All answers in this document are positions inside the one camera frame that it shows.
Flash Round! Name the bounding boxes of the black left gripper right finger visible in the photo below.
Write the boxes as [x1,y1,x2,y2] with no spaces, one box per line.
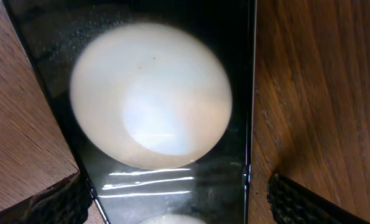
[267,174,369,224]

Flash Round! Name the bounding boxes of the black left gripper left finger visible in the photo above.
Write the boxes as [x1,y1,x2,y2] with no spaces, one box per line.
[0,172,92,224]

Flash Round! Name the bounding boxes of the black Samsung Galaxy phone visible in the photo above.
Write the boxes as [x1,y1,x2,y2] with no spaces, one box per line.
[3,1,256,224]

